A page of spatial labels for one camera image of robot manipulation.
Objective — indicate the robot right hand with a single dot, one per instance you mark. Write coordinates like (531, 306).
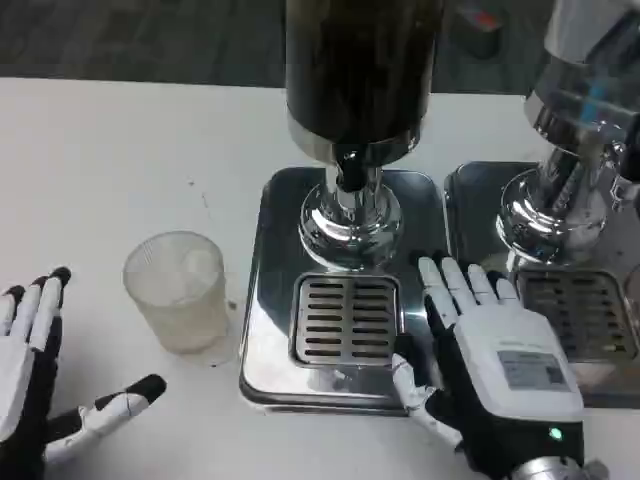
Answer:
(505, 380)

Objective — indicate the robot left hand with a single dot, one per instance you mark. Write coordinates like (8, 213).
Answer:
(20, 380)

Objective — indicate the silver right robot forearm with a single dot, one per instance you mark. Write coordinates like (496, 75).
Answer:
(560, 470)

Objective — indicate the steel drip grid, clear dispenser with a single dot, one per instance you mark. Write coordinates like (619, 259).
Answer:
(577, 312)

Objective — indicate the steel drip grid, dark dispenser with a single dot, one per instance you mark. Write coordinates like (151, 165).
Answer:
(347, 321)

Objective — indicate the clear ribbed glass cup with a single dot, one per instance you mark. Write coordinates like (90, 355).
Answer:
(175, 295)

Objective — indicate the clear tank drink dispenser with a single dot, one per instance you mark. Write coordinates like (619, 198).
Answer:
(560, 210)

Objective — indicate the dark tank drink dispenser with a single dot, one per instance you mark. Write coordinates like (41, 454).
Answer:
(350, 225)

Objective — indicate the black tap of dark dispenser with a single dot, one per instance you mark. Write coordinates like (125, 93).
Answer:
(351, 169)

